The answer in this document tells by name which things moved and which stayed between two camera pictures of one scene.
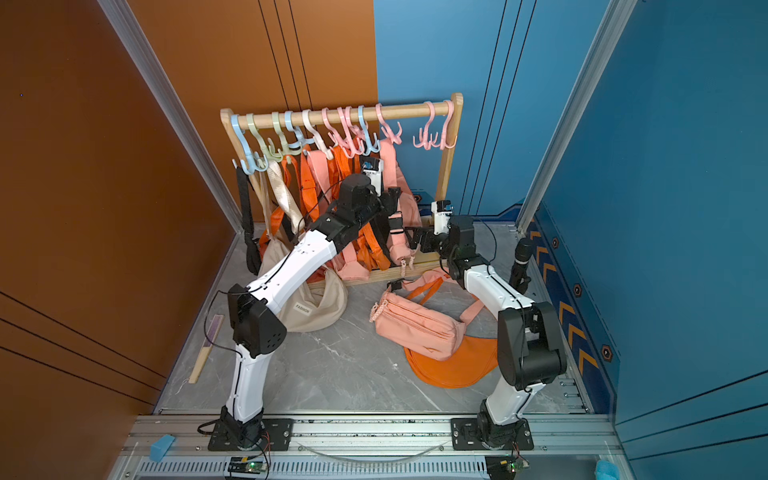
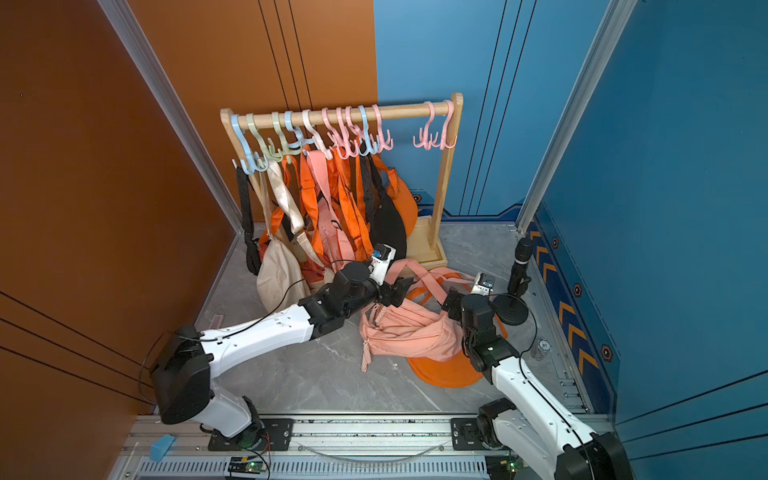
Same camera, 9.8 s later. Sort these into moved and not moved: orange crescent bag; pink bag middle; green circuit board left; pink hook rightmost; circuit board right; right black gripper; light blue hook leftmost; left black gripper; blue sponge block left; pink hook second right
Moved: left black gripper; right black gripper
Not moved: pink hook rightmost; orange crescent bag; blue sponge block left; pink bag middle; pink hook second right; circuit board right; green circuit board left; light blue hook leftmost
